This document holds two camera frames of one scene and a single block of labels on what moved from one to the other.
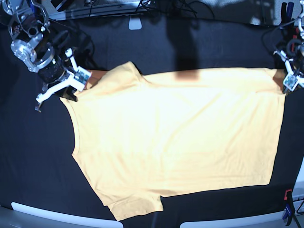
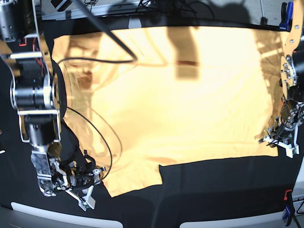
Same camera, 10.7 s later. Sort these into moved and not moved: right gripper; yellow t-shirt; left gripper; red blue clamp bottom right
Moved: left gripper; right gripper
Not moved: red blue clamp bottom right; yellow t-shirt
